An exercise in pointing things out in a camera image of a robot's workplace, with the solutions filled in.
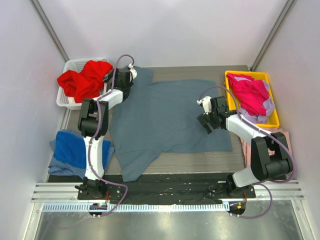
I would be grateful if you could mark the aluminium front frame rail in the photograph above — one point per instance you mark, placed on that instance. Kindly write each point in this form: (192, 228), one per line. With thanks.
(66, 192)

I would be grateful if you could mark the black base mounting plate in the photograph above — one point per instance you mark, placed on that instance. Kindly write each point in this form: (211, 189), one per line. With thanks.
(164, 189)

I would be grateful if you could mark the left aluminium corner post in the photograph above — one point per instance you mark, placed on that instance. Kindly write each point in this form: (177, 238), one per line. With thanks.
(49, 28)

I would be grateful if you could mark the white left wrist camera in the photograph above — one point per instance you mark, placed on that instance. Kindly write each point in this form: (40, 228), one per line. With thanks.
(132, 71)

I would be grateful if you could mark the right aluminium corner post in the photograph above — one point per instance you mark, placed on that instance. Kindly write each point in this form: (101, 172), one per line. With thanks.
(284, 13)

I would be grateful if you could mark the aluminium corner post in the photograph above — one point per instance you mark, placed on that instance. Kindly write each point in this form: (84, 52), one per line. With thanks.
(49, 28)
(284, 13)

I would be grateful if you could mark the white perforated plastic basket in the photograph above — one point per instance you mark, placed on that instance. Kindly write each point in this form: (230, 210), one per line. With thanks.
(76, 65)

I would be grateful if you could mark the magenta pink t shirt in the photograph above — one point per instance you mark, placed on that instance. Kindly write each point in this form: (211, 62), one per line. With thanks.
(250, 92)

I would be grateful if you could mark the grey-blue t shirt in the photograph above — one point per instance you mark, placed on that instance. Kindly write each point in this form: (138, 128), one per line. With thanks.
(160, 117)

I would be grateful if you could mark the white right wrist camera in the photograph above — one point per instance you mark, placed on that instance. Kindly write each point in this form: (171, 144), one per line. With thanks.
(205, 102)

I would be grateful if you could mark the lavender purple t shirt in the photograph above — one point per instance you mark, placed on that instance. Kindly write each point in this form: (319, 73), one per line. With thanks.
(260, 119)

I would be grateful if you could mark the blue patterned cloth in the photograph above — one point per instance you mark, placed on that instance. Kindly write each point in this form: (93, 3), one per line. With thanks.
(62, 167)

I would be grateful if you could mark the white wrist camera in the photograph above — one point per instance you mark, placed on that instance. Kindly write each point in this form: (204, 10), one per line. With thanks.
(132, 71)
(205, 102)

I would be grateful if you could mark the red t shirt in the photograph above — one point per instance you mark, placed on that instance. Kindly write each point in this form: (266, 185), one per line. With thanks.
(87, 83)

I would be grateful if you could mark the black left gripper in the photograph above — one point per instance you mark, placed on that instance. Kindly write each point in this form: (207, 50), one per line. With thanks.
(126, 87)

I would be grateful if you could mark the light pink folded t shirt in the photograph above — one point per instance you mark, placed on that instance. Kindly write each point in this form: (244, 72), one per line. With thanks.
(246, 149)

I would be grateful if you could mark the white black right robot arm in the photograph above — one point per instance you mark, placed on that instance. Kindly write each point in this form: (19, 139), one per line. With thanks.
(269, 152)

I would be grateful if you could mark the white slotted cable duct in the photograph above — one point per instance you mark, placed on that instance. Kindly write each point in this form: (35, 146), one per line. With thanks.
(92, 207)

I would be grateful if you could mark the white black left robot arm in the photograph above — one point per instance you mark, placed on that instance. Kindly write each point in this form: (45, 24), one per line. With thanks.
(93, 124)

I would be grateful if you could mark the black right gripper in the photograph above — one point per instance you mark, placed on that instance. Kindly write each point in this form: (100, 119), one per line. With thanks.
(208, 119)

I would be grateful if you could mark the yellow plastic tray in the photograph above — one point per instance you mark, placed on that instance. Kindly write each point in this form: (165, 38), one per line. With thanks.
(234, 103)

